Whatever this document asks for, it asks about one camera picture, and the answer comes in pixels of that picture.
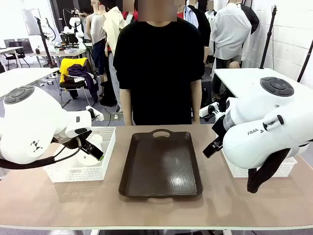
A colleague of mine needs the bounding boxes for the mannequin in blue shirt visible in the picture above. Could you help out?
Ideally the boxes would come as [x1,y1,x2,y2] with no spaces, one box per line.
[182,4,199,29]

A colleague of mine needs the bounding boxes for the cluttered background work table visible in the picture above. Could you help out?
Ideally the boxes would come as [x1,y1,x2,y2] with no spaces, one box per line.
[23,42,94,67]

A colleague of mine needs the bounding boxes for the black tripod stand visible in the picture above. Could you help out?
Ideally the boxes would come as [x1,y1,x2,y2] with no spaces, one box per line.
[34,16,59,69]
[259,4,279,70]
[296,38,313,83]

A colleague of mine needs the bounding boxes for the person in black t-shirt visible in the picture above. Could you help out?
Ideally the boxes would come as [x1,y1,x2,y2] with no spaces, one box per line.
[112,0,205,126]

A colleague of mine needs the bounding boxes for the person's right forearm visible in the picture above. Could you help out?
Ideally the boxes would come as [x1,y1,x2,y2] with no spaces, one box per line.
[119,87,134,126]

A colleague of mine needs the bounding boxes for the metal chair with clothes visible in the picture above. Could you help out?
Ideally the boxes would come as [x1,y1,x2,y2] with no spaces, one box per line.
[59,57,99,104]

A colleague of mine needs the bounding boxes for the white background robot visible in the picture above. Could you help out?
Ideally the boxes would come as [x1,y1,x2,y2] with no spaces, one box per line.
[62,8,86,45]

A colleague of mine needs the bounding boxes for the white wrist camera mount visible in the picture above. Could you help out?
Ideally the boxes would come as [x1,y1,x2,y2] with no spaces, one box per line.
[199,102,224,121]
[85,105,105,122]

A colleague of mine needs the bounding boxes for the black left arm cable sleeve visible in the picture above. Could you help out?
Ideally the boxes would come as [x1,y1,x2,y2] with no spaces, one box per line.
[0,137,83,170]

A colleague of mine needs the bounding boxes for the black office chair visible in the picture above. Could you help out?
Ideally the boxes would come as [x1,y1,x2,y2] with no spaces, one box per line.
[3,38,32,71]

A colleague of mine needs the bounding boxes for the mannequin in beige shirt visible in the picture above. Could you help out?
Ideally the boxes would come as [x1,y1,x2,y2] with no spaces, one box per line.
[102,5,128,57]

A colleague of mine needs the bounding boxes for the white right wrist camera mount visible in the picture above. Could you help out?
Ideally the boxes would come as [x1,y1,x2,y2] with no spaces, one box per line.
[199,102,224,121]

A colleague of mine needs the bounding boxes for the mannequin in white shirt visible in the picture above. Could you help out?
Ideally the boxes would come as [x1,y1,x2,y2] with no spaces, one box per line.
[208,1,253,70]

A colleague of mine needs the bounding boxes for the black hanging jacket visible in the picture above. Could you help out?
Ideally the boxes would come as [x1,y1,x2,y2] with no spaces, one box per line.
[240,3,260,35]

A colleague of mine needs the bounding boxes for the dark brown handled tray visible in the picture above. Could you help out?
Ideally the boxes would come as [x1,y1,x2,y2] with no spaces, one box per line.
[118,128,204,198]

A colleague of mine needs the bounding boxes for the yellow garment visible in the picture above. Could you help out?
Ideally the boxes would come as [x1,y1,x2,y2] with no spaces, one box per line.
[59,57,88,84]

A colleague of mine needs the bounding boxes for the mannequin in white tank top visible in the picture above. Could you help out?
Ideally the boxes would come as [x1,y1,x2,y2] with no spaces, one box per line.
[86,11,108,75]

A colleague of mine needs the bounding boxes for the translucent white conical flask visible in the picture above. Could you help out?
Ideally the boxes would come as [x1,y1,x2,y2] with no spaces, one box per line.
[72,134,104,167]

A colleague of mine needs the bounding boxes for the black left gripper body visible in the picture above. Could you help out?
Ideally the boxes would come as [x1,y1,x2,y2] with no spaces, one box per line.
[52,127,93,150]

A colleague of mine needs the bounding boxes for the person's left forearm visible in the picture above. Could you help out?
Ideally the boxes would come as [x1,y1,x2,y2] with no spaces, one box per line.
[190,79,202,125]

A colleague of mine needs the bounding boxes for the white perforated plastic basket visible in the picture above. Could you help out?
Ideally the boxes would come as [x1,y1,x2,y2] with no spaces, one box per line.
[221,146,298,179]
[43,126,116,183]

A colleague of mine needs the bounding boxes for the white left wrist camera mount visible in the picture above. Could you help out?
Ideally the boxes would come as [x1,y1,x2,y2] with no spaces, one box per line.
[85,105,105,122]

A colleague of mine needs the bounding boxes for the white board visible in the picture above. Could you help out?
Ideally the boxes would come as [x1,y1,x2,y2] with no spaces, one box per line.
[22,8,43,36]

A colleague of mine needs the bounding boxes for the purple garment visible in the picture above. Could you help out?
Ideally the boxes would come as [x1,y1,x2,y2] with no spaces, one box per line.
[67,64,99,101]

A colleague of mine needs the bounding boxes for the black right arm cable sleeve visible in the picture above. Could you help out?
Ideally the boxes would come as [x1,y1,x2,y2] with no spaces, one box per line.
[246,147,291,194]

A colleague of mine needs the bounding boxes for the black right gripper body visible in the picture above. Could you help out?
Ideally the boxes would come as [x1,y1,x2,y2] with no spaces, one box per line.
[211,115,230,143]

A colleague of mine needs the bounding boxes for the black arm cable sleeve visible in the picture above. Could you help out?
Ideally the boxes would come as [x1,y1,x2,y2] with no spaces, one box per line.
[246,147,291,194]
[0,137,83,170]

